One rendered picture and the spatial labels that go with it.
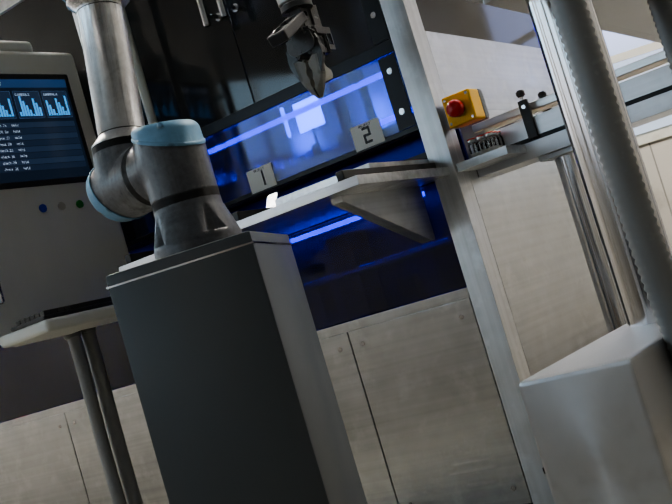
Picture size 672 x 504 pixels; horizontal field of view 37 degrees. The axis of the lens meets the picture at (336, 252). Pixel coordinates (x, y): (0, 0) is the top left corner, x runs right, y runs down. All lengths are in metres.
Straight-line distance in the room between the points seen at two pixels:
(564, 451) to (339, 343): 1.91
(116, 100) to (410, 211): 0.79
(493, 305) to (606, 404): 1.69
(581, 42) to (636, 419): 0.25
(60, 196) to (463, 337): 1.14
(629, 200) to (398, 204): 1.62
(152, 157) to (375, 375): 1.04
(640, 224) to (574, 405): 0.13
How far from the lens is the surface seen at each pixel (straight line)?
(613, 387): 0.66
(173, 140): 1.69
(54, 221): 2.77
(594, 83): 0.70
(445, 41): 2.55
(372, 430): 2.57
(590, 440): 0.67
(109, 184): 1.80
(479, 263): 2.35
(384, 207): 2.23
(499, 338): 2.36
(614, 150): 0.69
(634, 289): 0.83
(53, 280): 2.72
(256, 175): 2.66
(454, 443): 2.47
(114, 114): 1.84
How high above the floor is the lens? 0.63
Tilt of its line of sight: 3 degrees up
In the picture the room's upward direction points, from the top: 17 degrees counter-clockwise
